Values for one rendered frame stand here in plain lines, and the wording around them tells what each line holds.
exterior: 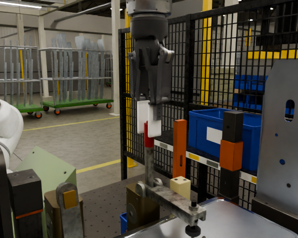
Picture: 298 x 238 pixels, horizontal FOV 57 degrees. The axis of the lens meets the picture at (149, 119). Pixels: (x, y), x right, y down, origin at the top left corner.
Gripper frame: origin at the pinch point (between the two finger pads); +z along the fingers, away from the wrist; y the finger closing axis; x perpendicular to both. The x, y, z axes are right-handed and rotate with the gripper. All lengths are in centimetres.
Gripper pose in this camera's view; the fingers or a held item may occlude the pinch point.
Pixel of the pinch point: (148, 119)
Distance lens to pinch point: 58.1
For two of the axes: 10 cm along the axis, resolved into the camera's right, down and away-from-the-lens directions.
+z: 0.0, 9.8, 1.9
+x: 8.2, -1.1, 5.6
